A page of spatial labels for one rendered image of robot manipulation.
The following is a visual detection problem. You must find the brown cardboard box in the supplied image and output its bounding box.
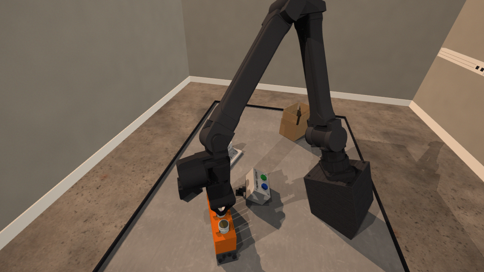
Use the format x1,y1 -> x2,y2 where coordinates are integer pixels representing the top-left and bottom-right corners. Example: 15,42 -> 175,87
279,102 -> 310,142

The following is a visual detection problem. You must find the beige key housing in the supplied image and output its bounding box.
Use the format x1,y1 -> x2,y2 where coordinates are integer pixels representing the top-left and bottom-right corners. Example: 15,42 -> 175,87
236,168 -> 270,206

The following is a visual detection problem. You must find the black table edge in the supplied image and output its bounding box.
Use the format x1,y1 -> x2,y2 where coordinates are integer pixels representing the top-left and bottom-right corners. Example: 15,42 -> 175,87
92,100 -> 410,272

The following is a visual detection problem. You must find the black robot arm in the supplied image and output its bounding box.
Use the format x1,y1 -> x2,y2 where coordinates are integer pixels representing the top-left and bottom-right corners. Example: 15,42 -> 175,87
176,0 -> 355,202

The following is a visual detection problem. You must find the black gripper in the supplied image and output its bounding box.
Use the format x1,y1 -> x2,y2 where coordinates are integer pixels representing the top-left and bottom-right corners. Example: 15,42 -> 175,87
208,177 -> 236,216

